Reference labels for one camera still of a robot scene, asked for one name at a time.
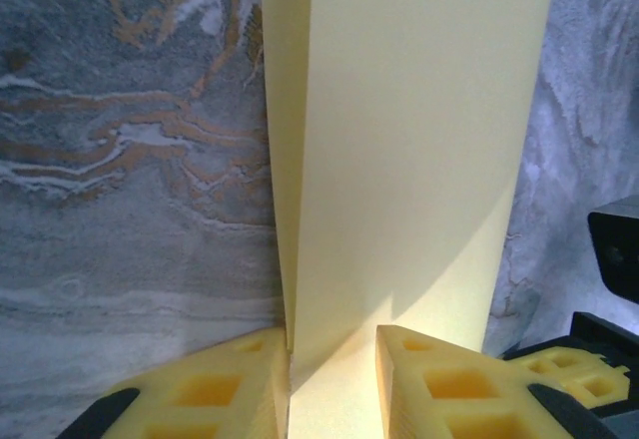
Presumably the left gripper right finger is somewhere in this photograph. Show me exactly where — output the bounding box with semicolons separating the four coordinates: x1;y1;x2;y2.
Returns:
374;323;620;439

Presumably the yellow paper sheet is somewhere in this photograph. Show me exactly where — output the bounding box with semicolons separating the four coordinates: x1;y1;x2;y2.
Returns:
260;0;558;439

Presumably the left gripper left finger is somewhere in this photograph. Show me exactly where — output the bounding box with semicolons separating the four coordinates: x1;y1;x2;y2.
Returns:
59;326;291;439

